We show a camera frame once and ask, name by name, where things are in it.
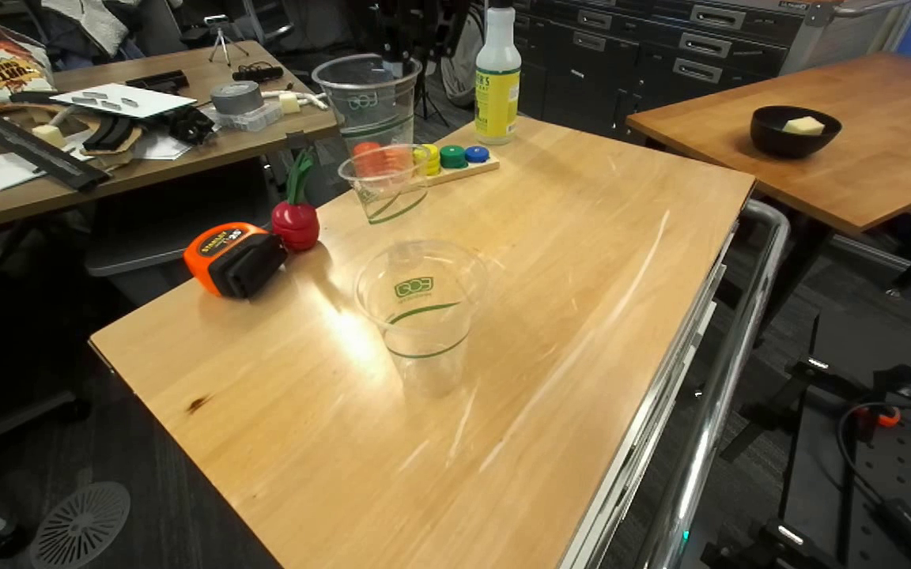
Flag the black cable with orange clip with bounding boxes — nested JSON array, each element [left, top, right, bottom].
[[831, 397, 911, 569]]

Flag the snack bag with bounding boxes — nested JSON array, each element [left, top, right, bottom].
[[0, 24, 54, 102]]

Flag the metal cart push handle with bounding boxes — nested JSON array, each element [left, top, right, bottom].
[[639, 198, 792, 569]]

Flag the clear cup green logo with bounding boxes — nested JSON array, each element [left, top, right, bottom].
[[355, 240, 480, 395]]

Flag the dark drawer cabinet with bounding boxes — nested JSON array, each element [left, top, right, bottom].
[[516, 0, 911, 138]]

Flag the red toy cherry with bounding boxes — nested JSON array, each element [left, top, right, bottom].
[[268, 151, 318, 254]]

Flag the grey tape roll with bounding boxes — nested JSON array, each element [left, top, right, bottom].
[[213, 80, 263, 115]]

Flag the black bowl with food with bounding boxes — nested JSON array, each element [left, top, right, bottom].
[[749, 105, 840, 159]]

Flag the black flat bar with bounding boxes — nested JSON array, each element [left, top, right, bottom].
[[0, 118, 108, 194]]

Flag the clear plastic bin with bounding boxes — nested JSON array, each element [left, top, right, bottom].
[[312, 53, 419, 149]]

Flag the orange black tape measure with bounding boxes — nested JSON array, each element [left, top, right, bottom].
[[184, 220, 287, 301]]

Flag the clear cup green stripe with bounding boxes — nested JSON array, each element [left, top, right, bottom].
[[339, 141, 426, 223]]

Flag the cluttered brown desk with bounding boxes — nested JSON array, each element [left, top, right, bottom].
[[0, 37, 345, 244]]

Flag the yellow spray bottle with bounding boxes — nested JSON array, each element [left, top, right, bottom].
[[475, 0, 521, 141]]

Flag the light wooden side table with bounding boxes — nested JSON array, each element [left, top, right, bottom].
[[626, 53, 911, 235]]

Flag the white printed paper sheet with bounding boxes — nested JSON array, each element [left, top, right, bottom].
[[58, 82, 190, 120]]

